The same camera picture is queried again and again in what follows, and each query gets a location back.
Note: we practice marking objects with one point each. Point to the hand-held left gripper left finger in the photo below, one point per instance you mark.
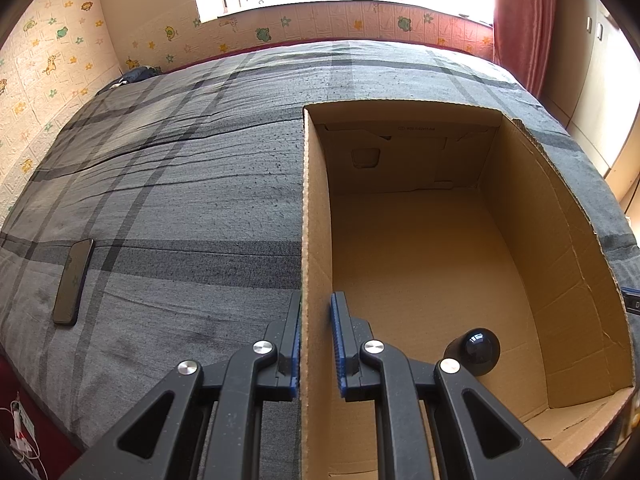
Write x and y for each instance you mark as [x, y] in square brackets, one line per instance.
[295, 350]

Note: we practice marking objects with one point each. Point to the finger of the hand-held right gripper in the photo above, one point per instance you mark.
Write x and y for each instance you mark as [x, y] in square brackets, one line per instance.
[632, 293]

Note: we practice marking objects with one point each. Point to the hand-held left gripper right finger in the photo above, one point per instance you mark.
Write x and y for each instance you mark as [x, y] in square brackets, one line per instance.
[337, 340]

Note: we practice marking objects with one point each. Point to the brown cardboard box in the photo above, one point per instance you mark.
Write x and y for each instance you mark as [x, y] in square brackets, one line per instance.
[425, 260]

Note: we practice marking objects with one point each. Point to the dark blue round bottle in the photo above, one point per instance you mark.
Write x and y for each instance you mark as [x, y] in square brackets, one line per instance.
[477, 350]

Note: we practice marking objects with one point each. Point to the grey plaid bed sheet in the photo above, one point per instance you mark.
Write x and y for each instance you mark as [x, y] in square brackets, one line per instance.
[175, 185]

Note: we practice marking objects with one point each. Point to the cream wardrobe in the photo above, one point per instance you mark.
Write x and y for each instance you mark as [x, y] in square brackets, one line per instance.
[600, 85]

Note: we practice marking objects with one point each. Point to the black smartphone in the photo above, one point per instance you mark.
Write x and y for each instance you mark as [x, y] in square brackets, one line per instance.
[72, 285]

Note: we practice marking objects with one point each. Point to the red curtain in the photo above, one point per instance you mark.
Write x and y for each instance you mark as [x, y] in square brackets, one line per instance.
[520, 10]

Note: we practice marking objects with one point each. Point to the dark blue cloth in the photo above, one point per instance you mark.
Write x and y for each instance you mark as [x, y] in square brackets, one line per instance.
[137, 75]

